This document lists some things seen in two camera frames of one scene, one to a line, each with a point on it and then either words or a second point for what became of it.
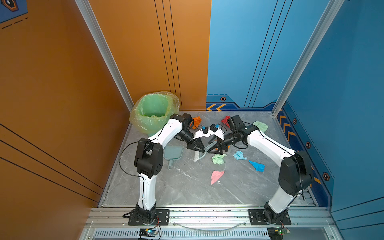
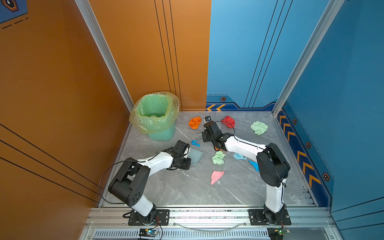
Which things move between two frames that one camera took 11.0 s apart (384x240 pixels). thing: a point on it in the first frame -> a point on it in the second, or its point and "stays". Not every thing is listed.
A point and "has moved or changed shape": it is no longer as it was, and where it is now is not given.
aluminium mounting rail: [208, 223] stays
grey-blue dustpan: [171, 153] has moved or changed shape
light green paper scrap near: [218, 158] stays
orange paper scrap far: [197, 121] stays
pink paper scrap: [216, 176] stays
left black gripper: [193, 145] -> [188, 164]
